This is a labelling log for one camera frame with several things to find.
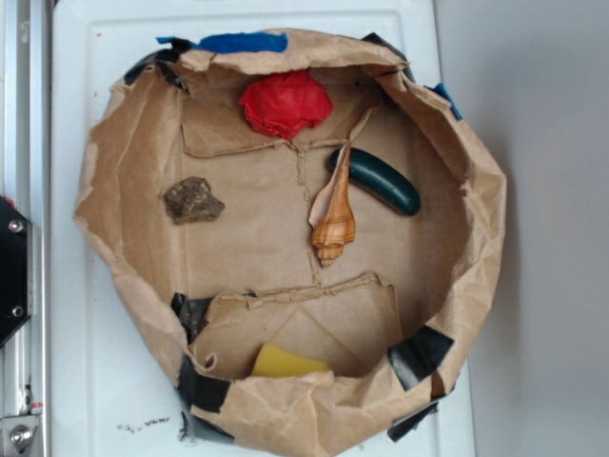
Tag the red crumpled paper ball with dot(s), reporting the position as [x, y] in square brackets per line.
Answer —
[283, 104]

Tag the aluminium frame rail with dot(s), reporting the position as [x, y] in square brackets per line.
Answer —
[25, 116]

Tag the dark green oblong object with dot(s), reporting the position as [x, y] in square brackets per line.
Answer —
[375, 176]

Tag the brown rock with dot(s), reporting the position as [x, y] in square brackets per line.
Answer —
[191, 200]

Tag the brown paper bag bin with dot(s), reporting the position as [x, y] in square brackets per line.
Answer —
[394, 316]

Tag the orange spiral seashell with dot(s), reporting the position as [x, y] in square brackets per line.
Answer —
[331, 215]

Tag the metal corner bracket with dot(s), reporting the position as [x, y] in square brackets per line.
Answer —
[20, 436]

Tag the yellow sponge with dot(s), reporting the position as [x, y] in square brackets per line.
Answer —
[276, 362]

